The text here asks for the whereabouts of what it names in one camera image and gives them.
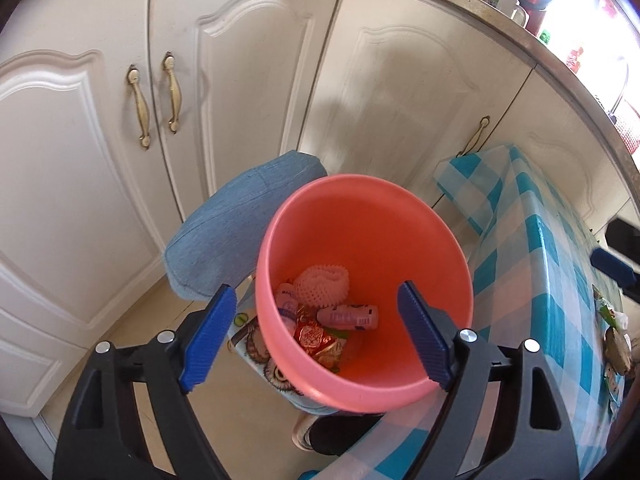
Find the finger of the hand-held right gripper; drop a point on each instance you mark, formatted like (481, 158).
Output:
(624, 232)
(612, 266)

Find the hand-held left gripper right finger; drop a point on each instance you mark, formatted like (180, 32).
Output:
(425, 340)

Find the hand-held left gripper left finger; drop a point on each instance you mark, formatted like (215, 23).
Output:
(210, 340)

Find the tan foil packet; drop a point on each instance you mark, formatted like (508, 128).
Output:
(617, 349)

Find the red foil snack wrapper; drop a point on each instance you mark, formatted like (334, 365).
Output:
(312, 335)

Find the white foam fruit net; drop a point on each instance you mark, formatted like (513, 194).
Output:
(320, 285)

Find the pink plastic bin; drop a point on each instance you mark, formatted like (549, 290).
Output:
(360, 225)

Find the green white packet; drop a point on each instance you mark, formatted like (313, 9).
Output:
(607, 310)

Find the owl print stool cover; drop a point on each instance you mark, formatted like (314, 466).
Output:
(255, 352)

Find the blue white checked tablecloth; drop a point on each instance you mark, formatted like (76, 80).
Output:
(540, 260)

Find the red plastic basket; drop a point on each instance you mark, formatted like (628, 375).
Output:
(631, 132)

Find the black shoe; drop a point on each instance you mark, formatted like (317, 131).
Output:
(340, 432)

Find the steel faucet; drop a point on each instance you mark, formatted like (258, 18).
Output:
(620, 92)

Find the red bottle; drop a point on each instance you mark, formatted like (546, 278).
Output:
(575, 58)

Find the green bottle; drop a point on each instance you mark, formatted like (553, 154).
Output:
(546, 37)

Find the steel-edged kitchen countertop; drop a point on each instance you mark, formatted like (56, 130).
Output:
(525, 42)

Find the row of cream cabinet doors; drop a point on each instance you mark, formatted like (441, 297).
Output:
(65, 160)

